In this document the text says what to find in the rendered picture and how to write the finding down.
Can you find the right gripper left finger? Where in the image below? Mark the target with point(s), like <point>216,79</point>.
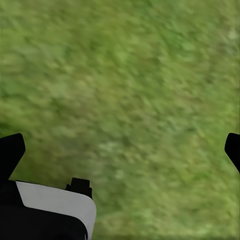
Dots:
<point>12,149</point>

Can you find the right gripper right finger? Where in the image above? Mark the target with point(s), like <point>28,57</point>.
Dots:
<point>232,148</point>

